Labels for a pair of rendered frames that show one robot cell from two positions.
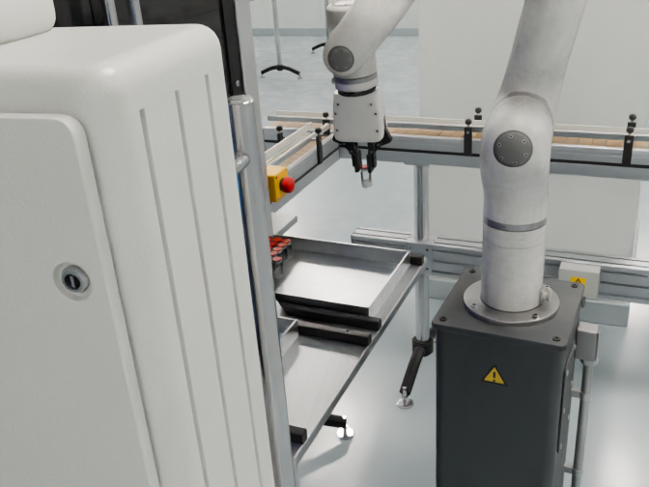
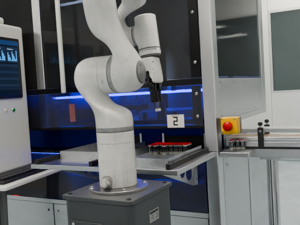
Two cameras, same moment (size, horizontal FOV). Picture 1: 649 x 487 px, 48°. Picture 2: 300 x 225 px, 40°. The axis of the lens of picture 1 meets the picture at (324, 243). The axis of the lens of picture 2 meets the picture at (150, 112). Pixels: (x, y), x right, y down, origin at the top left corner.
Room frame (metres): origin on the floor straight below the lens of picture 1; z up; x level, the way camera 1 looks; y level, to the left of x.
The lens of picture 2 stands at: (1.46, -1.66, 1.16)
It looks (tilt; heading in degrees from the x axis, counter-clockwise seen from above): 3 degrees down; 93
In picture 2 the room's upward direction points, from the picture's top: 3 degrees counter-clockwise
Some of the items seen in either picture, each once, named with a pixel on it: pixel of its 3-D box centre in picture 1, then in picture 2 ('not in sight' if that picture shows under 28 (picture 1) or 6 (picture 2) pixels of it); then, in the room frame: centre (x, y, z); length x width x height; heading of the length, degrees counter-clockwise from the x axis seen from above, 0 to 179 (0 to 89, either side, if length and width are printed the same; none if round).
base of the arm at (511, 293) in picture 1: (512, 262); (117, 159); (1.29, -0.37, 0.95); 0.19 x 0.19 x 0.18
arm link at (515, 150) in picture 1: (516, 165); (103, 93); (1.26, -0.36, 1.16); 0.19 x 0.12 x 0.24; 160
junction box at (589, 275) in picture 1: (578, 279); not in sight; (2.00, -0.79, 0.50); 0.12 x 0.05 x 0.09; 65
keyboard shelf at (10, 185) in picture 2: not in sight; (14, 177); (0.70, 0.25, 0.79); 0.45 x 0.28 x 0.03; 72
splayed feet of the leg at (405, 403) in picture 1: (422, 355); not in sight; (2.29, -0.34, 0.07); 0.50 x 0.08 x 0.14; 155
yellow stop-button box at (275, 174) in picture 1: (269, 183); (231, 125); (1.73, 0.13, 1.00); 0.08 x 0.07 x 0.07; 65
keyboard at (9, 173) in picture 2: not in sight; (20, 172); (0.74, 0.23, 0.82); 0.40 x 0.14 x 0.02; 72
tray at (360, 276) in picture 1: (316, 273); (157, 155); (1.40, 0.02, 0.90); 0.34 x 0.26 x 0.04; 64
